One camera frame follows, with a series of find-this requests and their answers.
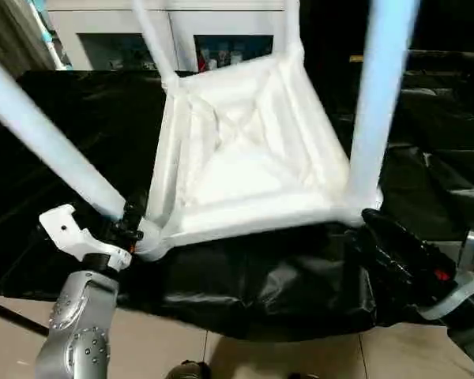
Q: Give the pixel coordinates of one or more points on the black plastic mat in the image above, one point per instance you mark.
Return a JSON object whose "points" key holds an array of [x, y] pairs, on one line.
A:
{"points": [[284, 292]]}

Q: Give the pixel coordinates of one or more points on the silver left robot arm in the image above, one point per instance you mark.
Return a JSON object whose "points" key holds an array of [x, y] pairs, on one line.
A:
{"points": [[79, 332]]}

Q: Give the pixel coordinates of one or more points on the small yellow label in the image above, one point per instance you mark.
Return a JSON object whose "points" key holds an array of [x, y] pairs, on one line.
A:
{"points": [[356, 58]]}

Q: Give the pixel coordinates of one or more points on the black metal table frame leg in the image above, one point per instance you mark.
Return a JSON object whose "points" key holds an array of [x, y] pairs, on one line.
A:
{"points": [[16, 316]]}

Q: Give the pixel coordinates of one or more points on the white pole with blue band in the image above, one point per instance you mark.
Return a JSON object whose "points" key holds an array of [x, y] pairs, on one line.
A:
{"points": [[47, 35]]}

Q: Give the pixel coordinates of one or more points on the white glass-door cabinet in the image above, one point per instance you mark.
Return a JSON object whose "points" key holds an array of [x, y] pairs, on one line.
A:
{"points": [[182, 24]]}

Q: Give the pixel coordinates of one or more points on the grey curtain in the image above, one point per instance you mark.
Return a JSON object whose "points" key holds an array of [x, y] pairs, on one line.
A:
{"points": [[8, 35]]}

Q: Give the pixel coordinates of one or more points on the white plastic table top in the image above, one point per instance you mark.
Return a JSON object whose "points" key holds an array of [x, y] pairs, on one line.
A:
{"points": [[245, 150]]}

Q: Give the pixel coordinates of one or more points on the dark rounded robot foot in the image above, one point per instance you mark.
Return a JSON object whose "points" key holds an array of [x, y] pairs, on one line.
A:
{"points": [[304, 376], [188, 369]]}

